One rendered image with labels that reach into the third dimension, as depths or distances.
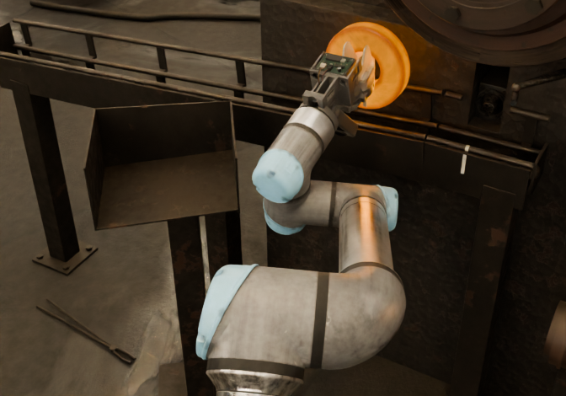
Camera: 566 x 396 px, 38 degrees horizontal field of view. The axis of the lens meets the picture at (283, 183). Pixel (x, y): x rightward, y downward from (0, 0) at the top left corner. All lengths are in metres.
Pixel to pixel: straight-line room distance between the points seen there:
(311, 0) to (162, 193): 0.47
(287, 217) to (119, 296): 0.98
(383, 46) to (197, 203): 0.44
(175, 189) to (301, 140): 0.37
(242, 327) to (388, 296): 0.18
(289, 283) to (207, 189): 0.61
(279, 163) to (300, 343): 0.37
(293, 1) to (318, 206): 0.47
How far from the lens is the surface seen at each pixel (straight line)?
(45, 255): 2.41
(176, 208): 1.51
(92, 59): 1.98
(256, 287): 0.96
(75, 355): 2.12
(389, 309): 0.99
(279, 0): 1.64
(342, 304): 0.95
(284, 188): 1.24
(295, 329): 0.95
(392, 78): 1.46
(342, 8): 1.60
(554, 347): 1.47
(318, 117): 1.30
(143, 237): 2.42
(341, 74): 1.35
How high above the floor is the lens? 1.50
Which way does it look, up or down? 35 degrees down
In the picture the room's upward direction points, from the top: 1 degrees counter-clockwise
